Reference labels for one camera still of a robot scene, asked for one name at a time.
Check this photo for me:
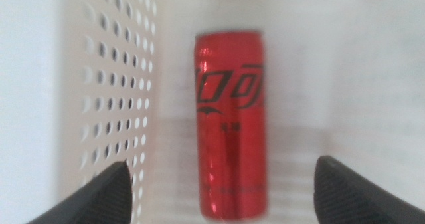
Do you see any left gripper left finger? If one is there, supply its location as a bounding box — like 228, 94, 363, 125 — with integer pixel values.
26, 160, 133, 224

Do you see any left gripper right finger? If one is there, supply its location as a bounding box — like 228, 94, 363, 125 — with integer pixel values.
313, 155, 425, 224

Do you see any white perforated plastic basket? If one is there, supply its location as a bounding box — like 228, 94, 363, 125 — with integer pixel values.
56, 0, 425, 224

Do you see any red cola can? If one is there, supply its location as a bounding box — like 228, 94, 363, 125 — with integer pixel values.
194, 30, 268, 222

